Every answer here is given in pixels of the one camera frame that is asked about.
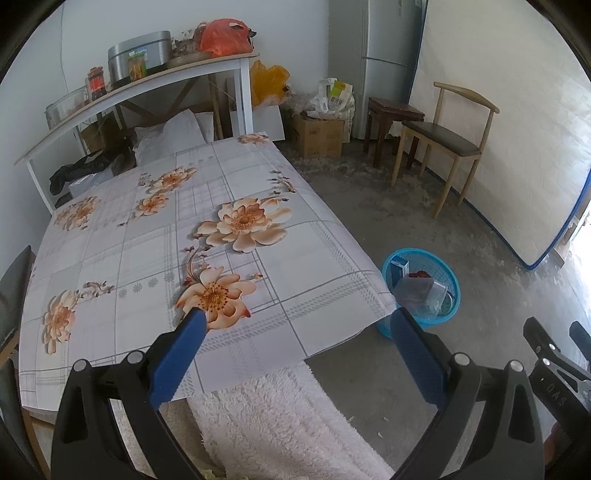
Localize floral table cloth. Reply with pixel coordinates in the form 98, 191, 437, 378
18, 131, 398, 411

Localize metal container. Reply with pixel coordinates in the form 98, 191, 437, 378
107, 30, 172, 86

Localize white fleece clothing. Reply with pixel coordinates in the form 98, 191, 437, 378
187, 360, 395, 480

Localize white mattress blue trim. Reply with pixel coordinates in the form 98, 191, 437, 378
406, 0, 591, 269

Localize white pillow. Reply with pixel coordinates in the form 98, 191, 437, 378
133, 108, 206, 164

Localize cardboard box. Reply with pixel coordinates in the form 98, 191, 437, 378
291, 113, 346, 158

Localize white printed bag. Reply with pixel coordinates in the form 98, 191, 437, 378
316, 78, 356, 118

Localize white board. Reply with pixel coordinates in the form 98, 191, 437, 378
228, 104, 286, 141

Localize wooden block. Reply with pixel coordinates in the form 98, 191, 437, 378
554, 231, 575, 271

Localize dark wooden stool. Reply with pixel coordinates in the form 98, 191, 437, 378
363, 96, 426, 169

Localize brown food packets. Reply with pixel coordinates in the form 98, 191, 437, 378
172, 22, 204, 55

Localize orange plastic bag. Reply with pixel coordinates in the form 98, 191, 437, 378
198, 18, 257, 57

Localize green label jar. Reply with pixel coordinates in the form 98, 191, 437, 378
127, 51, 148, 80

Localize white desk wooden top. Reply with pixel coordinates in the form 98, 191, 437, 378
14, 52, 262, 215

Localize red lid jar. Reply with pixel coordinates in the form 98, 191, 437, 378
85, 67, 107, 101

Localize flat metal tray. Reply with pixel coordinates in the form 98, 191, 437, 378
167, 51, 215, 70

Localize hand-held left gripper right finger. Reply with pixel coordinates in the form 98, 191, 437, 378
390, 307, 546, 480

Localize yellow plastic bag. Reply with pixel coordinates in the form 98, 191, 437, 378
249, 60, 293, 108

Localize leaning wooden plank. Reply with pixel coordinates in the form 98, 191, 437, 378
207, 74, 234, 141

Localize grey refrigerator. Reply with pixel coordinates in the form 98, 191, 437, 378
328, 0, 428, 141

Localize silver bag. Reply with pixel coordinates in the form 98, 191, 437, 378
68, 168, 116, 199

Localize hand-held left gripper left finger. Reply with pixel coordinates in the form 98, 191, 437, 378
50, 307, 208, 480

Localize clear plastic tub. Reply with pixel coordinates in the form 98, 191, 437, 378
45, 88, 90, 130

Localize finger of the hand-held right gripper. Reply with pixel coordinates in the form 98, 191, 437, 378
569, 320, 591, 358
523, 316, 563, 365

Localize black bag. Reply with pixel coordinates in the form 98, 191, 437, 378
50, 150, 127, 195

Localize blue plastic basket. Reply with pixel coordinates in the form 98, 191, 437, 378
375, 248, 461, 341

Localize crumpled white plastic bag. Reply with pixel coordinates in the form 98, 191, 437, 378
302, 95, 333, 120

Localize wooden chair dark seat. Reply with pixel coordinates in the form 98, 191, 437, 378
392, 82, 501, 220

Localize clear plastic container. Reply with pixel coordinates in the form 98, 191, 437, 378
393, 276, 450, 319

